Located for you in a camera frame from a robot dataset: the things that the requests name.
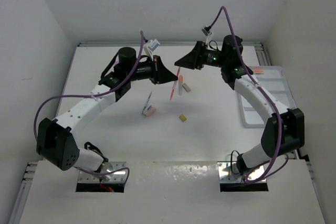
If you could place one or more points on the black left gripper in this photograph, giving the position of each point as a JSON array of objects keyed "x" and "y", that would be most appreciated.
[{"x": 159, "y": 73}]

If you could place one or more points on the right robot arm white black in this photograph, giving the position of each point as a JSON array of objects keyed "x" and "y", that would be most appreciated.
[{"x": 284, "y": 127}]

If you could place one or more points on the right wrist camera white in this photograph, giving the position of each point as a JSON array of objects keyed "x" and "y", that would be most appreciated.
[{"x": 207, "y": 31}]

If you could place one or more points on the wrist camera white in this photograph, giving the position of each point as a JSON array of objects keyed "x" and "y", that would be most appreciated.
[
  {"x": 150, "y": 46},
  {"x": 207, "y": 31}
]

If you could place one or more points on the orange capped grey marker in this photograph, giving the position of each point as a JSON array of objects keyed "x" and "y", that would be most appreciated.
[{"x": 180, "y": 86}]

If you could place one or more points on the metal mounting plate right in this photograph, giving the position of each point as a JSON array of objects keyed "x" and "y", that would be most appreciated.
[{"x": 228, "y": 173}]

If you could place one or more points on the metal mounting plate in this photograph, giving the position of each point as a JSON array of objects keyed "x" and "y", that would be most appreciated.
[
  {"x": 109, "y": 172},
  {"x": 228, "y": 173}
]

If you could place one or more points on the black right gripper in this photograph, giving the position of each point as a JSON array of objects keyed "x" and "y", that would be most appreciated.
[{"x": 195, "y": 59}]

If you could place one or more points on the pink red highlighter pen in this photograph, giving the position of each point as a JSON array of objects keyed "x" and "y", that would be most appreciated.
[{"x": 175, "y": 82}]

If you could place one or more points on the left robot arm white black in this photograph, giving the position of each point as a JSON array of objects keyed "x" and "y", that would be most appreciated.
[{"x": 56, "y": 138}]

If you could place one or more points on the metal mounting plate left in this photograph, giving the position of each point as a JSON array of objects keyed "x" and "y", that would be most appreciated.
[{"x": 109, "y": 172}]

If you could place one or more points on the tan eraser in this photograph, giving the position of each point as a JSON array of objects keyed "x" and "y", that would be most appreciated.
[{"x": 182, "y": 118}]

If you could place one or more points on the dark purple highlighter pen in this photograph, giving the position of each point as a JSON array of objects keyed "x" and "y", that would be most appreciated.
[{"x": 147, "y": 101}]

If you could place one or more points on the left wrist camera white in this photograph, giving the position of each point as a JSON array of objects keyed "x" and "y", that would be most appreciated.
[{"x": 150, "y": 46}]

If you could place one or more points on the grey brown eraser block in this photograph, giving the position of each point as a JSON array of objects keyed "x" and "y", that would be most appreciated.
[{"x": 186, "y": 87}]

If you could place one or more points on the white compartment tray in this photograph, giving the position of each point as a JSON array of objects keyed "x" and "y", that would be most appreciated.
[{"x": 275, "y": 82}]

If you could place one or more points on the orange highlighter pen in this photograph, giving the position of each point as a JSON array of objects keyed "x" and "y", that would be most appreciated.
[{"x": 258, "y": 71}]

